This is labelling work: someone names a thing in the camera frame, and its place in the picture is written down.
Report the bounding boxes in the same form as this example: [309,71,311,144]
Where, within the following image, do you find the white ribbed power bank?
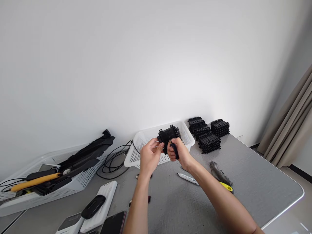
[80,180,118,233]

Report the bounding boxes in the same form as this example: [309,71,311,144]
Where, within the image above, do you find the person's right hand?
[168,138,196,172]

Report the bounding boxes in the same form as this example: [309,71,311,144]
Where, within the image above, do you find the white marker pen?
[176,172,200,187]

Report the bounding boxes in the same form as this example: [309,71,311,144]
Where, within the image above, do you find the black flat device with cord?
[26,169,59,181]

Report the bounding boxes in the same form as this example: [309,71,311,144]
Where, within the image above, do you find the small white perforated basket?
[123,120,196,169]

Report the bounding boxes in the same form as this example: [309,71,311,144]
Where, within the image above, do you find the black oval device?
[81,195,107,220]

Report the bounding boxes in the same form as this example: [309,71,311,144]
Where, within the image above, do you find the white square device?
[58,212,85,234]

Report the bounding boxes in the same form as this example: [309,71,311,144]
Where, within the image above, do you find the black cable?
[96,140,135,180]

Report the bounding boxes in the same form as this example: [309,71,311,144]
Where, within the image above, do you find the dark handled screwdriver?
[170,142,180,160]

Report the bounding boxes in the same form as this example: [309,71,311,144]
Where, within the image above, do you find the person's left hand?
[140,137,165,176]

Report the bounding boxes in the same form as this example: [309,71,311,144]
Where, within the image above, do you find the black long strap parts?
[58,129,116,176]

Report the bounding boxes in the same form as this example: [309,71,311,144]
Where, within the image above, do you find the stacks of black plastic parts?
[187,117,231,155]

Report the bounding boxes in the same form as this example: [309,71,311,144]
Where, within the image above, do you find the black smartphone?
[99,210,127,234]

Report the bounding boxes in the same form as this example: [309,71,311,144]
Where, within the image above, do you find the grey rag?
[209,161,235,193]

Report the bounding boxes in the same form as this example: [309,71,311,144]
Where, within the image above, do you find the black plastic terminal block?
[157,124,181,155]

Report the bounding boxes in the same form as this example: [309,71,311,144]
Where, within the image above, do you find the large white perforated basket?
[0,144,108,217]

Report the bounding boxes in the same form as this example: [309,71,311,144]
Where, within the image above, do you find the beige curtain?
[257,64,312,169]

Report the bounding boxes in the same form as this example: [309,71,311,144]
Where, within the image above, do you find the yellow handled tool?
[10,172,62,192]

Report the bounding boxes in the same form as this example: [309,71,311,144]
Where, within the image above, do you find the black box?
[31,176,72,197]

